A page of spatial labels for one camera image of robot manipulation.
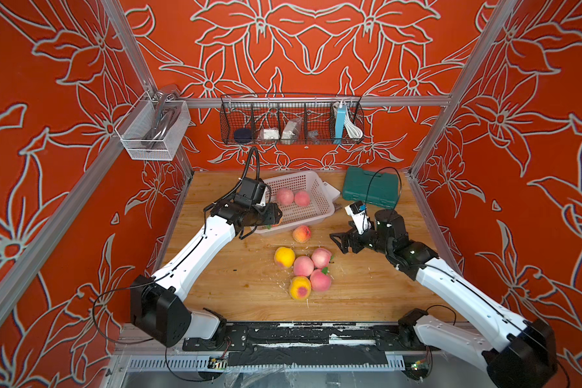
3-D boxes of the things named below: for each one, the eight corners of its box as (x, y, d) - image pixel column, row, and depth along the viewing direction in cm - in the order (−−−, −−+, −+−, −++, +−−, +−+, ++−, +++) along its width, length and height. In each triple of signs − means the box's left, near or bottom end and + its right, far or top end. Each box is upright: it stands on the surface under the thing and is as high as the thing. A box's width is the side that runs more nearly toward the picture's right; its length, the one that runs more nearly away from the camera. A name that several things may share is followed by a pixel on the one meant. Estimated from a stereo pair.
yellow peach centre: (274, 269, 89) (273, 263, 85) (275, 253, 93) (274, 246, 89) (294, 269, 89) (294, 263, 85) (294, 253, 93) (294, 246, 89)
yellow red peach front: (289, 302, 82) (289, 296, 77) (289, 281, 86) (289, 275, 81) (310, 302, 82) (311, 296, 77) (309, 281, 86) (310, 275, 81)
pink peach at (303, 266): (293, 279, 86) (294, 273, 82) (293, 262, 91) (293, 255, 86) (313, 279, 86) (314, 273, 82) (312, 262, 91) (313, 255, 86)
